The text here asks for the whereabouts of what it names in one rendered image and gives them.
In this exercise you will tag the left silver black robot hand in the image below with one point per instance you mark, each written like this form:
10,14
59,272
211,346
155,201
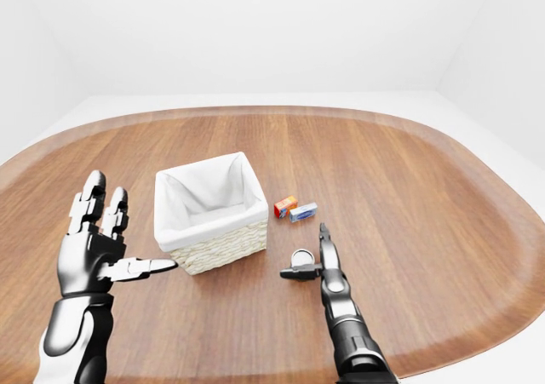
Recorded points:
78,256

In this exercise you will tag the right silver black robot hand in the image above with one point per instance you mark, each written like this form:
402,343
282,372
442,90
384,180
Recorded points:
330,265

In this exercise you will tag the right silver black robot arm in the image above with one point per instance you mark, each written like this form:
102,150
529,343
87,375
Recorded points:
355,345

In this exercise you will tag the left silver black robot arm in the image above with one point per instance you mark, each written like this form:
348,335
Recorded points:
70,337

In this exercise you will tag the small silver soup tin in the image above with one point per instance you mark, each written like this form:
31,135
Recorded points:
302,257

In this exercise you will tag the white lined wicker basket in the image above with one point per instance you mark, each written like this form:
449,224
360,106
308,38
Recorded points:
211,211

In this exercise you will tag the small blue grey food box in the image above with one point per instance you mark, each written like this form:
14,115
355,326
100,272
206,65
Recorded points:
302,212

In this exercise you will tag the small orange red food box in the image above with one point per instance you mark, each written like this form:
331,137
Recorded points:
285,206

